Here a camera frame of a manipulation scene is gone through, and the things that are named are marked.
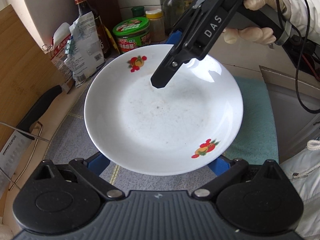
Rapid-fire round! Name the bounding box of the white plate with fruit print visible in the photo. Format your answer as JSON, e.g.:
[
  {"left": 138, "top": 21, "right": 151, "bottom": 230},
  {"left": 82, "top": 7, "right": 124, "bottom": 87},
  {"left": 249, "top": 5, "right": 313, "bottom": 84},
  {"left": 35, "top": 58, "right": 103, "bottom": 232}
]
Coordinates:
[{"left": 84, "top": 44, "right": 244, "bottom": 176}]

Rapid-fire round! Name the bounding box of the right gloved hand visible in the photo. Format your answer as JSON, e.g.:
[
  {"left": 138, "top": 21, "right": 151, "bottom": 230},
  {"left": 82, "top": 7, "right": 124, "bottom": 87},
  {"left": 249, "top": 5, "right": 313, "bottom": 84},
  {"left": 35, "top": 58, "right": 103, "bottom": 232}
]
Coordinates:
[{"left": 223, "top": 0, "right": 292, "bottom": 46}]

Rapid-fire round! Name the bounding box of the yellow lid spice jar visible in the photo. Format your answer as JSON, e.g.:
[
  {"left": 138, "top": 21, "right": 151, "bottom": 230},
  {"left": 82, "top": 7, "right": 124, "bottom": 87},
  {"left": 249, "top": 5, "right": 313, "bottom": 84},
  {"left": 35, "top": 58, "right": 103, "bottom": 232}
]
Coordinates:
[{"left": 145, "top": 9, "right": 165, "bottom": 42}]

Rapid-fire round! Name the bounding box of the clear oil bottle red cap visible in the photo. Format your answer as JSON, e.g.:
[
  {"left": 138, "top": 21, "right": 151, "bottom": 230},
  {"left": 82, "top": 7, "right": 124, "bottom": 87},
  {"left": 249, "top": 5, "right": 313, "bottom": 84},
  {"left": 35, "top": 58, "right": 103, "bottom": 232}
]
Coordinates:
[{"left": 162, "top": 0, "right": 185, "bottom": 36}]

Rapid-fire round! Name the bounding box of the grey checked dish mat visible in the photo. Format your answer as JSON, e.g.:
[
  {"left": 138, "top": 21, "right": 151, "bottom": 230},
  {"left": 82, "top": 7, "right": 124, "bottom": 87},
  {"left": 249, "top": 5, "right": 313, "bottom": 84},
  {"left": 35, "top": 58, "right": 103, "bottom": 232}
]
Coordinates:
[{"left": 42, "top": 89, "right": 218, "bottom": 188}]

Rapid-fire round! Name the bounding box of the green lid sauce jar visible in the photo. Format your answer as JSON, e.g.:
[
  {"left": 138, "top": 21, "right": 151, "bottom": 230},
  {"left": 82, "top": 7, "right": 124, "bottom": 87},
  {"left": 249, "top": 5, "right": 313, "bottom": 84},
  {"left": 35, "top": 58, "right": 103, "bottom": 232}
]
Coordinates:
[{"left": 113, "top": 17, "right": 151, "bottom": 54}]

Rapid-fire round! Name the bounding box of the teal towel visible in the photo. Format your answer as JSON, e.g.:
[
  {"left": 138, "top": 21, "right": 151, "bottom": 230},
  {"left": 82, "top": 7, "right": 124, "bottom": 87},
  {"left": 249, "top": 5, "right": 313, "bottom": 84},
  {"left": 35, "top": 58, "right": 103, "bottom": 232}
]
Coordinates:
[{"left": 224, "top": 77, "right": 279, "bottom": 165}]

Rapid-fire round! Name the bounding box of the white jacket body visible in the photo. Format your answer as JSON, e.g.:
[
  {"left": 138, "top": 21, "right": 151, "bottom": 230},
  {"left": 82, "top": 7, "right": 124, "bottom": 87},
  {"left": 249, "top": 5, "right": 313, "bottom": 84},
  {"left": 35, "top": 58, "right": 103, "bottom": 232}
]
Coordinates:
[{"left": 280, "top": 139, "right": 320, "bottom": 239}]

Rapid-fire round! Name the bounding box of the white plastic food bag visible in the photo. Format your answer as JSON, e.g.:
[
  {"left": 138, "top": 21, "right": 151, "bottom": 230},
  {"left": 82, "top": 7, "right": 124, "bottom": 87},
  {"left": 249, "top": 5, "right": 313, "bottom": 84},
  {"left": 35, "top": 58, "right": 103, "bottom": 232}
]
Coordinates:
[{"left": 64, "top": 12, "right": 105, "bottom": 87}]

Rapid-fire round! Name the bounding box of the dark soy sauce bottle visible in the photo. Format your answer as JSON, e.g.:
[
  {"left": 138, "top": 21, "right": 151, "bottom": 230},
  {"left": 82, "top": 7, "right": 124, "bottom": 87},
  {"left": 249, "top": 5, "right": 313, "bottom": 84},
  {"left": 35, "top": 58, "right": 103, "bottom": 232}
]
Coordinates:
[{"left": 74, "top": 0, "right": 112, "bottom": 58}]

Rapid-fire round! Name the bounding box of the wooden cutting board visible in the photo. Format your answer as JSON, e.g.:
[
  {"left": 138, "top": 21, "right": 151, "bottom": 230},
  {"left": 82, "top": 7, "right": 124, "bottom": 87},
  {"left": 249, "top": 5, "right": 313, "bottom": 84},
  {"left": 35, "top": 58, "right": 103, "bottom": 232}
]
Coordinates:
[{"left": 0, "top": 4, "right": 75, "bottom": 153}]

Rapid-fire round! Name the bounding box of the black cable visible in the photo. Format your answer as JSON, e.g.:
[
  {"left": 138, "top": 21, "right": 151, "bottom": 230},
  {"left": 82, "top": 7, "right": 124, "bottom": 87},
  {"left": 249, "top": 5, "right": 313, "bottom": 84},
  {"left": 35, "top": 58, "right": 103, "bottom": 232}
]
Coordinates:
[{"left": 273, "top": 0, "right": 320, "bottom": 114}]

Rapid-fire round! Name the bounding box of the metal wire rack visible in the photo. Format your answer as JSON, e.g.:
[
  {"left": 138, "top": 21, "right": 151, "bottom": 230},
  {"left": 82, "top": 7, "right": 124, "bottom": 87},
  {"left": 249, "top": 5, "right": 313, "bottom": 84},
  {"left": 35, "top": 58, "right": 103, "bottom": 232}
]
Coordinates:
[{"left": 1, "top": 122, "right": 45, "bottom": 196}]

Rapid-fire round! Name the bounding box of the kitchen knife black handle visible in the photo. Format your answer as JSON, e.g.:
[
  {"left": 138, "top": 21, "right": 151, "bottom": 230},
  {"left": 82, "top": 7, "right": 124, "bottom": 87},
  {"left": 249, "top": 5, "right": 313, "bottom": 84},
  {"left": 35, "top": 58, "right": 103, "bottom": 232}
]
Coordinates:
[{"left": 16, "top": 85, "right": 62, "bottom": 133}]

